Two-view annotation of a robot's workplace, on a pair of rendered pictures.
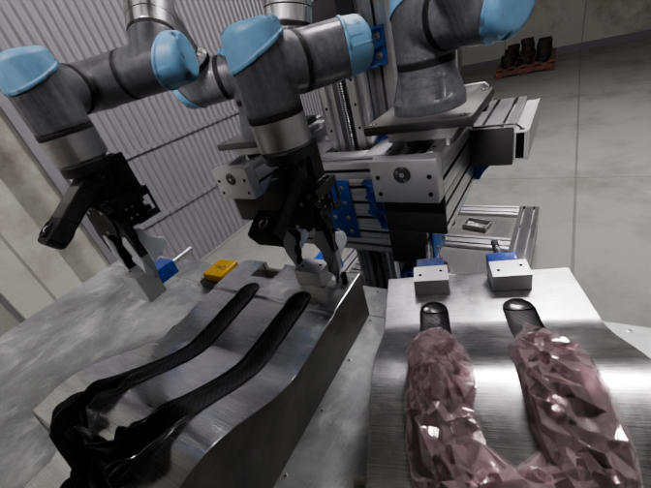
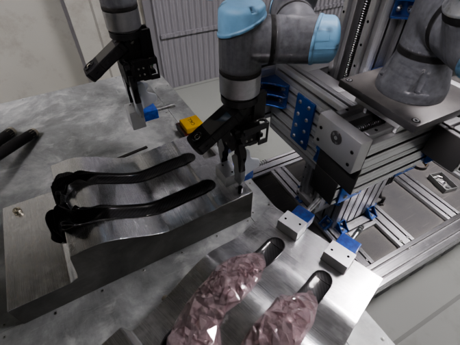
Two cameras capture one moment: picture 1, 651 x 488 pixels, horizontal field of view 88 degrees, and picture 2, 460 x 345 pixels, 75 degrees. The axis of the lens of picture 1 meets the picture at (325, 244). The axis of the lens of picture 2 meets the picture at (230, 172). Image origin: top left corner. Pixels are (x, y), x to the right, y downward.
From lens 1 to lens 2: 0.24 m
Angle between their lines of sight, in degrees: 23
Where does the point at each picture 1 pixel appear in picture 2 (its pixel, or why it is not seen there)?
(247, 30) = (231, 17)
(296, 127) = (245, 88)
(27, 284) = (94, 42)
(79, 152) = (121, 26)
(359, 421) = not seen: hidden behind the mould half
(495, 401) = (241, 315)
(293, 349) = (181, 213)
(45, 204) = not seen: outside the picture
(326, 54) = (289, 48)
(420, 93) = (398, 79)
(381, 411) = (190, 278)
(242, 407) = (133, 230)
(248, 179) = not seen: hidden behind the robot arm
